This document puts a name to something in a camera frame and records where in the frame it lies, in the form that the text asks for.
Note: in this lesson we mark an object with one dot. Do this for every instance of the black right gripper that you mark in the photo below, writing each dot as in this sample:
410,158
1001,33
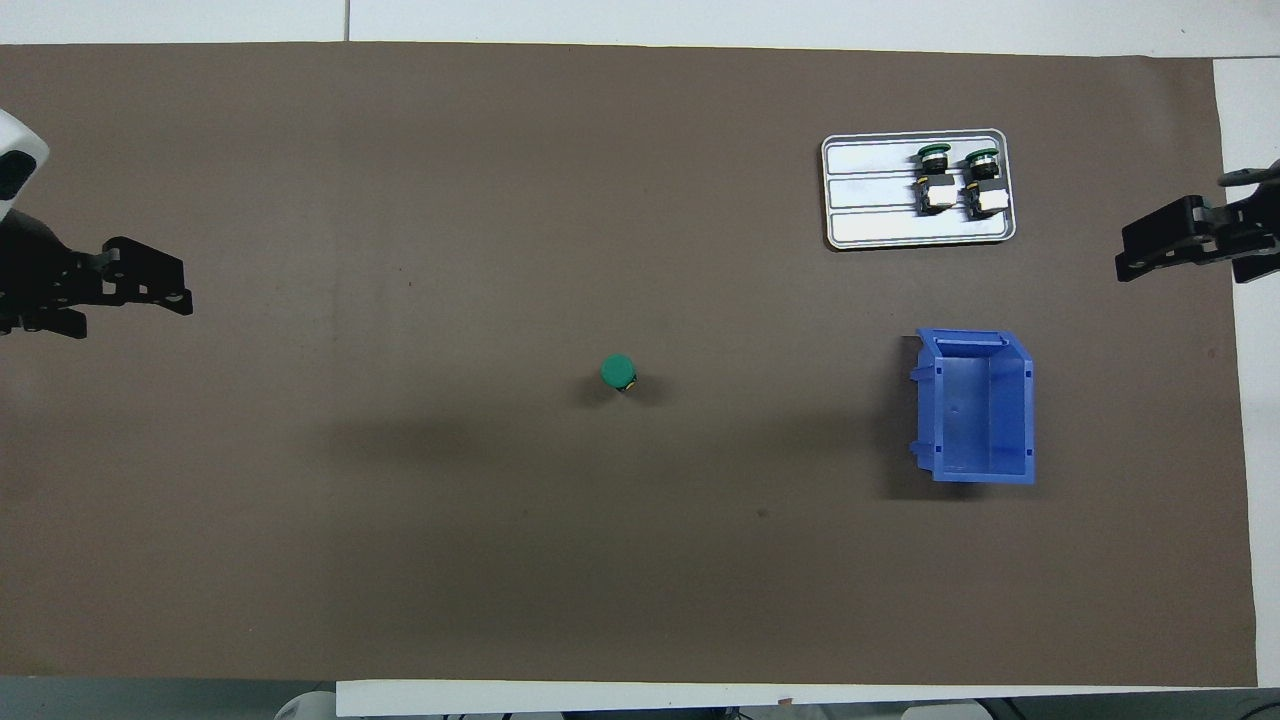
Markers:
1250,225

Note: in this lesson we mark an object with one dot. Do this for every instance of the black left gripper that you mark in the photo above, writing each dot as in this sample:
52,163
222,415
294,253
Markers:
30,275

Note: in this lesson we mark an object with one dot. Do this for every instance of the green push button switch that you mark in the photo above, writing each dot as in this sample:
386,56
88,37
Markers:
985,198
935,190
618,371

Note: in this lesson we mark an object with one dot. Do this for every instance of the blue plastic bin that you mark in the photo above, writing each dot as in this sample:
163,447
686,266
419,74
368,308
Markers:
975,410

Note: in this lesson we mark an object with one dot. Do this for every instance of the grey metal tray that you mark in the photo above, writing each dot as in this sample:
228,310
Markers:
870,190

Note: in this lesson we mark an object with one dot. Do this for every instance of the brown table mat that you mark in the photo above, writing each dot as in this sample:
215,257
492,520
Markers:
700,550

